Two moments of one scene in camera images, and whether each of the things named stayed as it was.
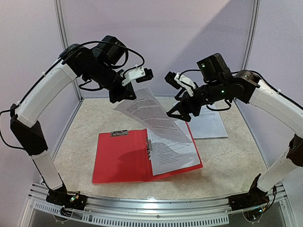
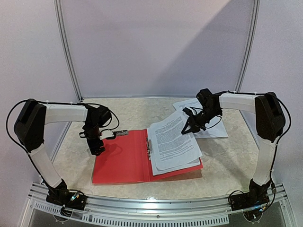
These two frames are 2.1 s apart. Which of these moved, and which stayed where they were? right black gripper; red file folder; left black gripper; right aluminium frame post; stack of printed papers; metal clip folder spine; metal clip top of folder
Moved: left black gripper; right black gripper
Stayed: metal clip folder spine; stack of printed papers; right aluminium frame post; red file folder; metal clip top of folder
